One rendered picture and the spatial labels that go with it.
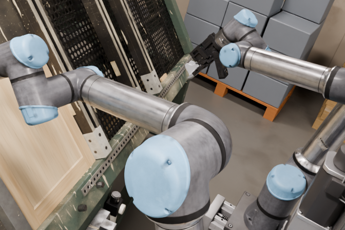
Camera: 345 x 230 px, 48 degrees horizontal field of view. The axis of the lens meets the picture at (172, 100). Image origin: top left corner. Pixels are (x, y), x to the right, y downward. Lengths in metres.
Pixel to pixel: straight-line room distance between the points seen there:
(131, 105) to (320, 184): 0.47
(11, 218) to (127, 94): 0.65
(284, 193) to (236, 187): 1.90
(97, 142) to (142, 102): 0.84
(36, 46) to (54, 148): 0.70
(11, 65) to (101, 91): 0.20
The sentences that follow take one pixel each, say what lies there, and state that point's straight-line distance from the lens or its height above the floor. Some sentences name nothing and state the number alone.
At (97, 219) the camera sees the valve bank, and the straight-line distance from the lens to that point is 1.66.
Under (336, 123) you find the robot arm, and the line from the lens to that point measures 1.29.
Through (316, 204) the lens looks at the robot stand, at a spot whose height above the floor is 1.43.
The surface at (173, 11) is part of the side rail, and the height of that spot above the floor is 1.16.
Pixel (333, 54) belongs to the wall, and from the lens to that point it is 5.22.
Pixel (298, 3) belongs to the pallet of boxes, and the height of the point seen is 1.13.
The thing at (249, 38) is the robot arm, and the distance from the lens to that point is 1.36.
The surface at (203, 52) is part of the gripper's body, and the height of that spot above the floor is 1.45.
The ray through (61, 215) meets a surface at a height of 0.89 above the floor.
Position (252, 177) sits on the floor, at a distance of 3.33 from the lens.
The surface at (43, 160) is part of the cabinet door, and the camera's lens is 1.47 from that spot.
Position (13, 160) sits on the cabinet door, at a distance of 1.38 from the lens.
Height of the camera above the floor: 2.01
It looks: 31 degrees down
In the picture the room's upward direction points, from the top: 16 degrees clockwise
